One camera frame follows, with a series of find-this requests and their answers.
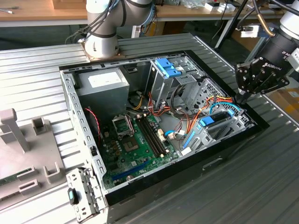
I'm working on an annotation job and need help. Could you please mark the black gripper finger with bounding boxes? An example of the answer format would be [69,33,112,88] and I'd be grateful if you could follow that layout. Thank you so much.
[242,72,290,105]
[235,58,257,105]

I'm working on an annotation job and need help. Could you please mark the orange yellow red power wire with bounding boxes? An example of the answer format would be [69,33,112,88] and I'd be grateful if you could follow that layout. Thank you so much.
[185,95,235,136]

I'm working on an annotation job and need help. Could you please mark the long blue data wire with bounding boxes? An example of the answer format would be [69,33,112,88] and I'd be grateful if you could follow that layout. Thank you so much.
[209,102,245,115]

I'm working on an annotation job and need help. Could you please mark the hard disk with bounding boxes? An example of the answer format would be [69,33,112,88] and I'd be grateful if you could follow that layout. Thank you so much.
[183,109,235,150]

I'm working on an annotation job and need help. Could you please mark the grey metal disk bay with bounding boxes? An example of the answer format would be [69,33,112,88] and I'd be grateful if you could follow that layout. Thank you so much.
[182,109,256,155]

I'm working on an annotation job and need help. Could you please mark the black tripod leg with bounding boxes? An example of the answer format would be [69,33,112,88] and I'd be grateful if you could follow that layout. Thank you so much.
[214,0,249,51]

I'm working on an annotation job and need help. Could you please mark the white flat box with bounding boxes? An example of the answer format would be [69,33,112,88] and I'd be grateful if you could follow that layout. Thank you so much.
[217,3,236,14]

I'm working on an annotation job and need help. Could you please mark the blue plastic drive latch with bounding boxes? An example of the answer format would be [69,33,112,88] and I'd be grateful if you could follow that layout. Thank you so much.
[154,57,183,79]

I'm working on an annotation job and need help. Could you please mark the white box red button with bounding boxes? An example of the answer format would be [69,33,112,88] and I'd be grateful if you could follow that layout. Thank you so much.
[205,1,221,12]

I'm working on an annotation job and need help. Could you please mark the grey metal drive cage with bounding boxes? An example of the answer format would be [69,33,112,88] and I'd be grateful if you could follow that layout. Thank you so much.
[144,55,206,110]

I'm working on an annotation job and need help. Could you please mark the long wooden desk white legs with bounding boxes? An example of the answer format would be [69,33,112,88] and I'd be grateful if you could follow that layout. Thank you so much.
[154,0,296,49]

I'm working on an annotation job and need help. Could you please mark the clear bags of parts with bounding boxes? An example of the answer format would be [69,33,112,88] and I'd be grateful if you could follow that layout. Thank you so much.
[171,0,206,9]

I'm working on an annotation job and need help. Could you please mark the black RAM slot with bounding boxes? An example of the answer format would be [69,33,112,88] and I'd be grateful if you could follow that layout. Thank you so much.
[137,118,164,159]
[142,116,169,155]

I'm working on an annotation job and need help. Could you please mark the small white box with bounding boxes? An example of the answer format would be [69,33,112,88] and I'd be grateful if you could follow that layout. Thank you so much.
[131,24,142,38]

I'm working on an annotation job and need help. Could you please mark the metal socket cover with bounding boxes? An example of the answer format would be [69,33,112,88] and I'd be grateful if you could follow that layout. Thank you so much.
[112,115,135,139]

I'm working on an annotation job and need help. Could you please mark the CPU socket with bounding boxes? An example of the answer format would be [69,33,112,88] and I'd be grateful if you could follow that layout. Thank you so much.
[121,136,140,154]

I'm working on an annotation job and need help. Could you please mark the green motherboard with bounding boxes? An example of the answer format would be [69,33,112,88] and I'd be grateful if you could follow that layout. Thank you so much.
[100,112,180,189]

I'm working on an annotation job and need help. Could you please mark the open black PC case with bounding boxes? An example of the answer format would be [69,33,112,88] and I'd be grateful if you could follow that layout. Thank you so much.
[58,49,271,224]

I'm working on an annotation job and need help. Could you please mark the grey power supply unit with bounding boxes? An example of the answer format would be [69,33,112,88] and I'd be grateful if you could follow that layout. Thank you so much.
[76,69,130,117]

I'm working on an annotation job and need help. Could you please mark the blue expansion slot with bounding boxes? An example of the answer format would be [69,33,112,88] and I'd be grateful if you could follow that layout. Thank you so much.
[111,160,150,182]

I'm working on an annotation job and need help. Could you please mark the black case fan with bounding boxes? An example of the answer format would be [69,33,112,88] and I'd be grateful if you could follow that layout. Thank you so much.
[83,106,103,143]

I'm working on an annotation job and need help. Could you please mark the small brown cardboard box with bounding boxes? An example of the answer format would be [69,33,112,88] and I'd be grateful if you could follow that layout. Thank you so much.
[53,0,87,10]

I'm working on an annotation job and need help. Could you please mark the small black blue knob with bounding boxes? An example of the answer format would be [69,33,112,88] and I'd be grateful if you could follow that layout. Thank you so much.
[67,188,79,206]

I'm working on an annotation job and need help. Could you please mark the wooden desk with box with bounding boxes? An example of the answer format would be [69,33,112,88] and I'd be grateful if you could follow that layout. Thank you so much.
[0,0,89,28]

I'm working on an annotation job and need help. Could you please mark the grey parts rack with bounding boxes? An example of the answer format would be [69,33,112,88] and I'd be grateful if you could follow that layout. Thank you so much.
[0,108,68,203]

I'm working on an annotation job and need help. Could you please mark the green circuit board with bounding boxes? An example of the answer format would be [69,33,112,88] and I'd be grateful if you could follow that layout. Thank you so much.
[0,169,32,187]

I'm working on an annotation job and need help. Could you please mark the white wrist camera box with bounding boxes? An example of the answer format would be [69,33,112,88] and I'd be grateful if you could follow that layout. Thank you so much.
[287,48,299,72]

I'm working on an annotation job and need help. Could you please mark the perforated grey metal bracket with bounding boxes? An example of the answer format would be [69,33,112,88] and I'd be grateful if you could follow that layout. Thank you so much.
[185,78,234,115]

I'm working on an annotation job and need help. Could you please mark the thick black wrist cable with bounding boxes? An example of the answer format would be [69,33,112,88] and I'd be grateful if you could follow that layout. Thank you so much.
[235,0,299,38]

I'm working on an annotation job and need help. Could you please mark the orange yellow wire bundle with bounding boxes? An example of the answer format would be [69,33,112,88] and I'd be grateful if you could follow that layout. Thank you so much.
[127,91,187,122]

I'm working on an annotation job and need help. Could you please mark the light blue cable bundle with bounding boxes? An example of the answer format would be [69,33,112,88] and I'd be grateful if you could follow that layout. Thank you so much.
[140,3,157,35]

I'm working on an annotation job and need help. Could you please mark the square brown base plate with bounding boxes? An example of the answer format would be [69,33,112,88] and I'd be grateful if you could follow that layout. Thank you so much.
[79,38,126,63]

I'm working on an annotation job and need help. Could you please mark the red black twisted wire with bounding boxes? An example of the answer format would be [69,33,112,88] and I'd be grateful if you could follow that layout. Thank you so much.
[84,107,102,143]

